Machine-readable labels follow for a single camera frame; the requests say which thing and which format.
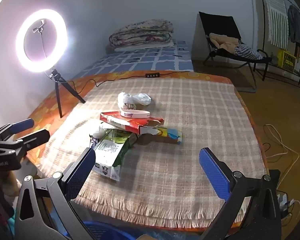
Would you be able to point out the white power strip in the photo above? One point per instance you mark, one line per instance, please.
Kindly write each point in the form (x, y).
(286, 202)

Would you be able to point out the white plastic bag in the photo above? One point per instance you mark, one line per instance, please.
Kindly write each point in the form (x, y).
(140, 98)

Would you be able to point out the striped cloth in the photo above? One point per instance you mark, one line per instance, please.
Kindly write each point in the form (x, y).
(247, 52)

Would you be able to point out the black tripod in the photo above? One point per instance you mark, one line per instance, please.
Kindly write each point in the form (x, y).
(58, 85)

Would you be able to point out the black inline remote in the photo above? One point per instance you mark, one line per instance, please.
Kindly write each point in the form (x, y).
(152, 75)

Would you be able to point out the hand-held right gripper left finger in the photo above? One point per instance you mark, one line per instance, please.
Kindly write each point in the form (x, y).
(81, 172)

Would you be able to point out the yellow plastic crate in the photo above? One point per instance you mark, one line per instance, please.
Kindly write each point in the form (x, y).
(286, 60)

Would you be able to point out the dark hanging jacket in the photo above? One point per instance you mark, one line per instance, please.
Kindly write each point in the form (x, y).
(296, 25)

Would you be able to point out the green white carton box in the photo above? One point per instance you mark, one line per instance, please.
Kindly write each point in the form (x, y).
(110, 155)

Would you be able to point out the black metal clothes rack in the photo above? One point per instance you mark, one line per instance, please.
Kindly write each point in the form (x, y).
(263, 17)

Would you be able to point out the folded floral quilt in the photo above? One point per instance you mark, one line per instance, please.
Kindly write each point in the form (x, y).
(142, 32)

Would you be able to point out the phone holder clamp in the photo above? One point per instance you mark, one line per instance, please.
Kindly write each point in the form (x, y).
(39, 27)

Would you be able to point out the white tissue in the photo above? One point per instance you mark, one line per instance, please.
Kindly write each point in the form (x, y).
(98, 131)

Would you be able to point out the beige cloth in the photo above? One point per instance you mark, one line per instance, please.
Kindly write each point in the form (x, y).
(223, 41)

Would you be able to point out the blue checkered bedsheet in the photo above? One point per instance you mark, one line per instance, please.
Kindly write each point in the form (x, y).
(145, 60)

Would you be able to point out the black folding lounge chair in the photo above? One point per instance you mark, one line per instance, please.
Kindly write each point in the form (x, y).
(220, 22)

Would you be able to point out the blue yellow wrapper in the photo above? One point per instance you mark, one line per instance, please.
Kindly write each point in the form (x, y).
(171, 135)

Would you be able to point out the white striped hanging towel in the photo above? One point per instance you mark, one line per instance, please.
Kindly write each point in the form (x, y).
(276, 12)

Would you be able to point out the red cardboard box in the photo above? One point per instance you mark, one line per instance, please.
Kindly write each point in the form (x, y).
(115, 120)

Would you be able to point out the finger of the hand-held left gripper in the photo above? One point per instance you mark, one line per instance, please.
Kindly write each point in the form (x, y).
(21, 125)
(37, 137)

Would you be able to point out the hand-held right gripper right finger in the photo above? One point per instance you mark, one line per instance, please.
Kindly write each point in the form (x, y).
(213, 172)

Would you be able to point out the beige plaid fringed blanket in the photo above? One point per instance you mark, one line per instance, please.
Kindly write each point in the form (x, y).
(190, 120)

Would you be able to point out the white wristband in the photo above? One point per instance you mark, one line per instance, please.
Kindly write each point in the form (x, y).
(130, 115)

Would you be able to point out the blue plastic basket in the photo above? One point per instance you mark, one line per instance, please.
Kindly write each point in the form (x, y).
(102, 231)

